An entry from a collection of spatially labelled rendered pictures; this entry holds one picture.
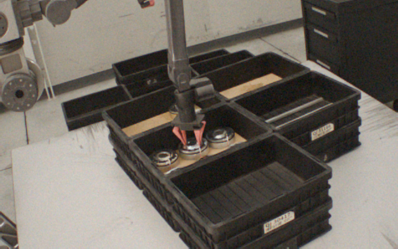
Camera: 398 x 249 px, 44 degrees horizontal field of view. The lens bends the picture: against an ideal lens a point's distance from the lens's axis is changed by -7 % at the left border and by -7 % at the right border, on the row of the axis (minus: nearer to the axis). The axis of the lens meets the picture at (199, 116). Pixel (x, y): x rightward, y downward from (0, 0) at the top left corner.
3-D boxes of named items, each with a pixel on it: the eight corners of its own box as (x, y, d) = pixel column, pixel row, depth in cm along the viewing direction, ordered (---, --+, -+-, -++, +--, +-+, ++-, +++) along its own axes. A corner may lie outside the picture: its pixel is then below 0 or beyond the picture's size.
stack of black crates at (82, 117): (86, 190, 299) (65, 122, 279) (79, 166, 325) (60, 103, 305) (151, 170, 309) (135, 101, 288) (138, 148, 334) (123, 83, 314)
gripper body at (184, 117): (178, 118, 184) (174, 99, 180) (206, 119, 180) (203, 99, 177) (171, 127, 178) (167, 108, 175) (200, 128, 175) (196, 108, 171)
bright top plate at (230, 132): (214, 145, 181) (214, 144, 181) (200, 134, 190) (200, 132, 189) (239, 135, 185) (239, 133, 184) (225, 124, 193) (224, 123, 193)
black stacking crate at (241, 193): (218, 263, 135) (212, 231, 130) (170, 210, 159) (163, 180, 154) (334, 203, 149) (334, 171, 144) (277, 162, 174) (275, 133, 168)
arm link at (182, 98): (171, 87, 175) (176, 93, 170) (191, 81, 177) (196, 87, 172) (175, 106, 178) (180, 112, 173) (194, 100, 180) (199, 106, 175)
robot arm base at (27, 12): (20, 30, 155) (10, -5, 150) (43, 23, 157) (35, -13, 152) (20, 37, 148) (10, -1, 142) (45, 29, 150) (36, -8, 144)
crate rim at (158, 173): (163, 185, 155) (162, 178, 154) (128, 145, 180) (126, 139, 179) (275, 137, 169) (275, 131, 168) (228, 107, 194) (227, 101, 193)
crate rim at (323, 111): (275, 137, 169) (275, 131, 168) (228, 107, 194) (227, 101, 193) (363, 98, 184) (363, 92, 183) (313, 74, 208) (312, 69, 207)
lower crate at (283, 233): (223, 291, 140) (217, 261, 135) (176, 237, 165) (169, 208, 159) (334, 231, 154) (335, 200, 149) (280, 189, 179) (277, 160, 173)
